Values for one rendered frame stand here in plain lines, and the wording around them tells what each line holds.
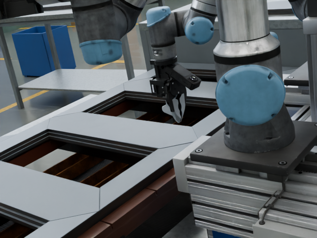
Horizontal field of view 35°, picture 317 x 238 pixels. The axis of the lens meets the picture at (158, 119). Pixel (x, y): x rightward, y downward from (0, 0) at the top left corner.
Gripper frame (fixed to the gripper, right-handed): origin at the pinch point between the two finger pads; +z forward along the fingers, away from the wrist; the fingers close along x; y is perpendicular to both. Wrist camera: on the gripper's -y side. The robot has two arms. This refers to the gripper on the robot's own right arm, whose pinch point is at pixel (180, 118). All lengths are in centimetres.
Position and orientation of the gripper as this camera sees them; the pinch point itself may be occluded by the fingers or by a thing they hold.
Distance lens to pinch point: 160.3
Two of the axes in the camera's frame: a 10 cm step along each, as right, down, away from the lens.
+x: -6.2, 3.7, -6.9
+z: 1.6, 9.2, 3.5
